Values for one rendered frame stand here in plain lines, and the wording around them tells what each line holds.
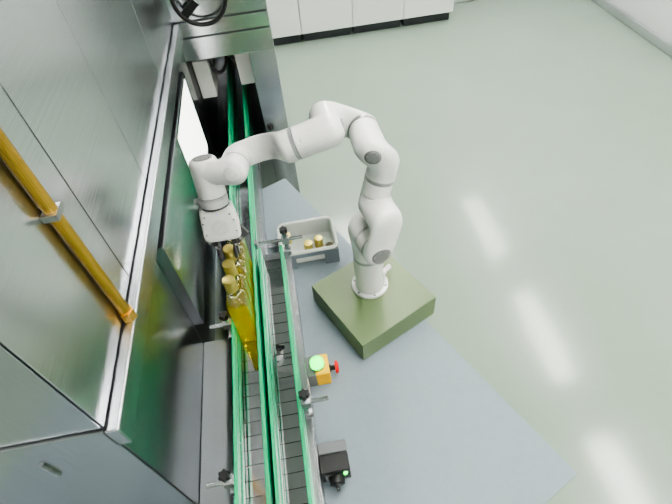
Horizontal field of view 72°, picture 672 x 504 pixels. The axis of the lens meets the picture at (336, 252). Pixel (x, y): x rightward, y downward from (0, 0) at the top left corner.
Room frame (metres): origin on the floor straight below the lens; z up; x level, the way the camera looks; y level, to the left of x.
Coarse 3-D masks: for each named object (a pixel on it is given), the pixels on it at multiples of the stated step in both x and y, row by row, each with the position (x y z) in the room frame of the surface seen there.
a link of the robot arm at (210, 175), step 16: (192, 160) 0.98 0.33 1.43; (208, 160) 0.97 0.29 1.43; (224, 160) 0.95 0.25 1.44; (240, 160) 0.95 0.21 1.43; (192, 176) 0.96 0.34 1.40; (208, 176) 0.94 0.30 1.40; (224, 176) 0.93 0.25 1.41; (240, 176) 0.92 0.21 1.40; (208, 192) 0.93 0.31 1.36; (224, 192) 0.95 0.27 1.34
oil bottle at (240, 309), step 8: (240, 296) 0.79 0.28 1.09; (232, 304) 0.77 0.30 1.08; (240, 304) 0.77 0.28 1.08; (248, 304) 0.80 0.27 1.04; (232, 312) 0.77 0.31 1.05; (240, 312) 0.77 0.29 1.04; (248, 312) 0.78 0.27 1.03; (240, 320) 0.77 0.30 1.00; (248, 320) 0.77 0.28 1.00; (240, 328) 0.77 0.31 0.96; (248, 328) 0.77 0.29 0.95; (240, 336) 0.77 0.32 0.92; (248, 336) 0.77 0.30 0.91; (256, 336) 0.77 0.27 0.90
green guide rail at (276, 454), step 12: (264, 264) 1.06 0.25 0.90; (264, 276) 1.00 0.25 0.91; (264, 288) 0.92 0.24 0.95; (264, 300) 0.86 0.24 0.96; (264, 312) 0.82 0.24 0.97; (264, 324) 0.77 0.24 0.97; (264, 336) 0.73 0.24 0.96; (276, 408) 0.54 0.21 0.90; (276, 420) 0.50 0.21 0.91; (276, 432) 0.47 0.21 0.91; (276, 444) 0.42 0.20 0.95; (276, 456) 0.39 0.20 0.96; (276, 468) 0.36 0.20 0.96; (276, 480) 0.33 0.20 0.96; (276, 492) 0.31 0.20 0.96
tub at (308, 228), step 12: (324, 216) 1.33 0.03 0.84; (288, 228) 1.31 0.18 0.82; (300, 228) 1.31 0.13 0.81; (312, 228) 1.31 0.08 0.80; (324, 228) 1.32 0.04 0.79; (300, 240) 1.28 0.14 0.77; (312, 240) 1.27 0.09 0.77; (324, 240) 1.27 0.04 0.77; (336, 240) 1.19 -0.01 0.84; (300, 252) 1.15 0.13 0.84
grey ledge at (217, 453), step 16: (208, 352) 0.75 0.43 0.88; (224, 352) 0.74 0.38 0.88; (208, 368) 0.70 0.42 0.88; (224, 368) 0.69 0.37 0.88; (208, 384) 0.64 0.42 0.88; (224, 384) 0.64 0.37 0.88; (208, 400) 0.59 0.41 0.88; (224, 400) 0.59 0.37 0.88; (208, 416) 0.55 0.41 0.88; (224, 416) 0.54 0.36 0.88; (208, 432) 0.50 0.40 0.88; (224, 432) 0.50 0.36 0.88; (208, 448) 0.46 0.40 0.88; (224, 448) 0.45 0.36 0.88; (208, 464) 0.42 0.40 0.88; (224, 464) 0.41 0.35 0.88; (208, 480) 0.38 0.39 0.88; (208, 496) 0.34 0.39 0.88; (224, 496) 0.34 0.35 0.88
